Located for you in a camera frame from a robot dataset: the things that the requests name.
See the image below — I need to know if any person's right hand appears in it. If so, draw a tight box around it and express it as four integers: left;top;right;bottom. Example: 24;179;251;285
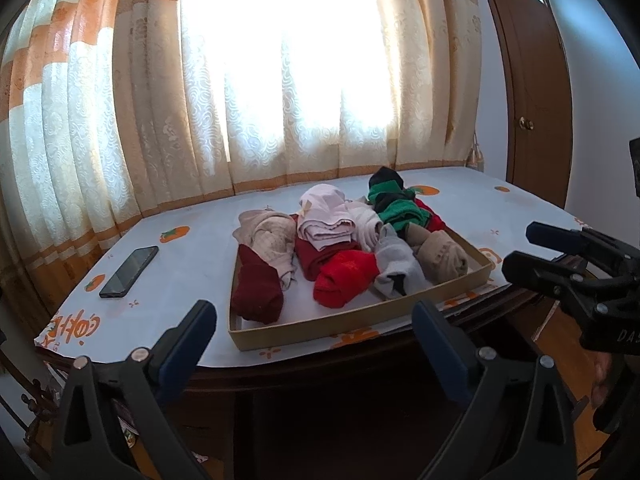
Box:
591;351;614;406

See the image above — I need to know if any curtain tassel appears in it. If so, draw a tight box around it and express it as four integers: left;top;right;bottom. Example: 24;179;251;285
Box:
465;132;486;171

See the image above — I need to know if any black smartphone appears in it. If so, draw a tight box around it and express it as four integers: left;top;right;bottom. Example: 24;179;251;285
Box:
99;245;159;299

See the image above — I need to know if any carved wooden stand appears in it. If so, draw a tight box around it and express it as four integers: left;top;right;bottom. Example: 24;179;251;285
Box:
0;345;66;461

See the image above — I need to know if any light pink underwear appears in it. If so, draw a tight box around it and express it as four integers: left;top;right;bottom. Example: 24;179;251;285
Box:
297;184;355;252

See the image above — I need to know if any cream white underwear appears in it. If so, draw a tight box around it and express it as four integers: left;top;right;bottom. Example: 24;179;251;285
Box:
347;202;385;253

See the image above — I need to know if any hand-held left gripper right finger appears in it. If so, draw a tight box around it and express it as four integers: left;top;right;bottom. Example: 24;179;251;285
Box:
411;300;578;480

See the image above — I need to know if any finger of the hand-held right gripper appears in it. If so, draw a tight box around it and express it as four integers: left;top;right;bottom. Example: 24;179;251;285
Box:
525;220;640;282
501;250;627;314

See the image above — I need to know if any cream dotted underwear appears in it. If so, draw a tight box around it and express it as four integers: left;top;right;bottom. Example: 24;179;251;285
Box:
232;209;299;290

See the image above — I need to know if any shallow cardboard tray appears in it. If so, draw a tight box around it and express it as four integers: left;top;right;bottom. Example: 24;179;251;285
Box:
227;210;493;352

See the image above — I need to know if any tan underwear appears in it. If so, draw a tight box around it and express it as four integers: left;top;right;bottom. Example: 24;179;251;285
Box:
406;223;470;283

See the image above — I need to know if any grey underwear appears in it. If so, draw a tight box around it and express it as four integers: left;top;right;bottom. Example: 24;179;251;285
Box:
372;223;432;299

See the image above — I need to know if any dark red underwear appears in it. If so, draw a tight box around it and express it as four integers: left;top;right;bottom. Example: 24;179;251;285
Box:
291;214;362;282
230;244;285;325

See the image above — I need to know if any brown wooden door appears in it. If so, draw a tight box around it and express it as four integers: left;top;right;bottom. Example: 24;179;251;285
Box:
472;0;573;211

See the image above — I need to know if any green black striped underwear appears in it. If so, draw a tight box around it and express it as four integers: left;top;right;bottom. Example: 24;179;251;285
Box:
367;166;432;234

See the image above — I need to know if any cream and orange curtain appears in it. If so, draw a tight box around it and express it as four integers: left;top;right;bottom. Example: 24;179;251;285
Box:
0;0;485;301

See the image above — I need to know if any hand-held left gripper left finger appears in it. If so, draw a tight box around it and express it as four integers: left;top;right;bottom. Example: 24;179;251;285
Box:
50;300;218;480

